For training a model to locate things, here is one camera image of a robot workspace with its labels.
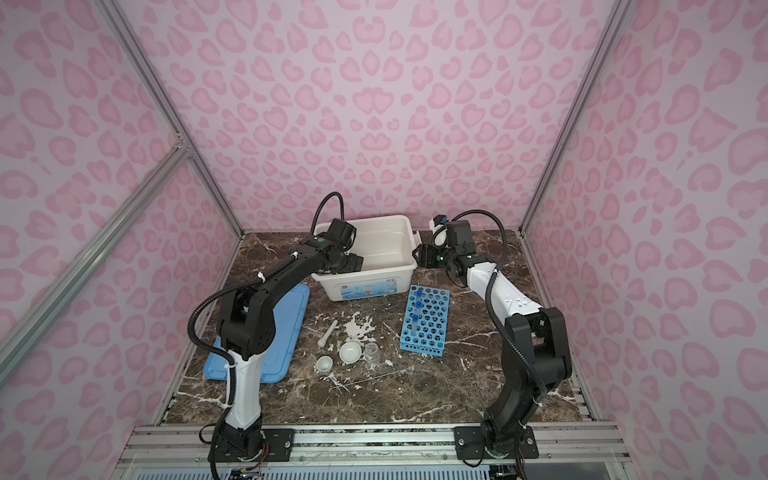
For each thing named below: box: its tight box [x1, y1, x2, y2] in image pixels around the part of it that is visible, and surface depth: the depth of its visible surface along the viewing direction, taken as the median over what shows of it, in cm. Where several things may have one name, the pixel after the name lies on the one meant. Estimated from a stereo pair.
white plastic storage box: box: [311, 215, 422, 302], surface depth 97 cm
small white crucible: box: [316, 355, 333, 372], surface depth 86 cm
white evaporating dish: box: [338, 341, 363, 365], surface depth 89 cm
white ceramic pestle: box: [317, 319, 339, 348], surface depth 92 cm
